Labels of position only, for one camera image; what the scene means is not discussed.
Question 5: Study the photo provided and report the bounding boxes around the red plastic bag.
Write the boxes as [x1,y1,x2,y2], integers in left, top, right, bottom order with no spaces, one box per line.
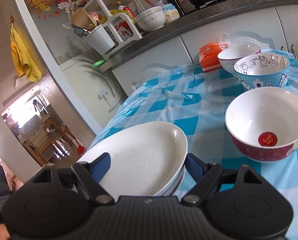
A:
[77,145,86,156]

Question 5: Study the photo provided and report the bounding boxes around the wooden spatula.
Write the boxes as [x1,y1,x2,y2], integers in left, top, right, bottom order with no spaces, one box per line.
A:
[70,9,95,31]

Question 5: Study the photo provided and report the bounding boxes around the green floral plate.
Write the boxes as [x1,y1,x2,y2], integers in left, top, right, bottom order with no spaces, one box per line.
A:
[153,172,186,197]

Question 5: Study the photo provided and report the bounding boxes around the dark soy sauce bottle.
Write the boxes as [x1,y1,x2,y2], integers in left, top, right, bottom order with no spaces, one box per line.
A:
[160,0,186,18]

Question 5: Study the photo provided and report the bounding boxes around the person's hand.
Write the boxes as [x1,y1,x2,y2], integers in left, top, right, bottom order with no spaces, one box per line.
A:
[0,224,10,240]

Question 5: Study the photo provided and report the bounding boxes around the white utensil cup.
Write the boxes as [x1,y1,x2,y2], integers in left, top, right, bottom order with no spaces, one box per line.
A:
[84,25,115,55]

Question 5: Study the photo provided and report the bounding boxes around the white floral bowl on counter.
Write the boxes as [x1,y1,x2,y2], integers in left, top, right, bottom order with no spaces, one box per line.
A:
[134,6,166,32]

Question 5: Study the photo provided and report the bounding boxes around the red and white bowl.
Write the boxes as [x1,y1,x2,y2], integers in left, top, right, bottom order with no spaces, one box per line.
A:
[225,87,298,163]

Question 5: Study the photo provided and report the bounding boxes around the white condiment rack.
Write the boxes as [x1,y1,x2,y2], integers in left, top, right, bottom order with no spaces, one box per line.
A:
[77,0,144,61]

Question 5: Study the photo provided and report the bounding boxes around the small blue patterned bowl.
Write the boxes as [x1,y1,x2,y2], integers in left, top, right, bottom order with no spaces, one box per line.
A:
[162,3,180,24]

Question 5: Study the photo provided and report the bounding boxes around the white flower wall hook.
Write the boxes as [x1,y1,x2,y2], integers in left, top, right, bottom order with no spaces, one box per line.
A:
[98,90,108,98]

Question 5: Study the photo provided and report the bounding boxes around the white bowl purple rim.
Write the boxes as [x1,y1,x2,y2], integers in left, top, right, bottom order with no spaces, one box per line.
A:
[218,44,261,76]

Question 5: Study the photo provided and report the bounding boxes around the white plate with grey pattern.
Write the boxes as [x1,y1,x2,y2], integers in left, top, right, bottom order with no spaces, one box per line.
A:
[149,154,187,197]

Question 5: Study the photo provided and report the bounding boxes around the wooden dining chair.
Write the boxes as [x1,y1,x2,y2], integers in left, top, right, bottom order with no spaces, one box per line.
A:
[18,115,68,166]

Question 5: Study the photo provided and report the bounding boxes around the yellow hanging towel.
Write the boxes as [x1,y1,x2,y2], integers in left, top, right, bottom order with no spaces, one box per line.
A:
[10,23,42,82]

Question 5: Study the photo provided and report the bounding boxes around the orange tissue pack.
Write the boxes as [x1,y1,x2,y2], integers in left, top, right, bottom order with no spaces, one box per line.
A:
[198,33,231,73]

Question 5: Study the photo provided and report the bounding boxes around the blue cartoon bowl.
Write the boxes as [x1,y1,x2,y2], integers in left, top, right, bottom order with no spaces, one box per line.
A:
[234,53,290,91]

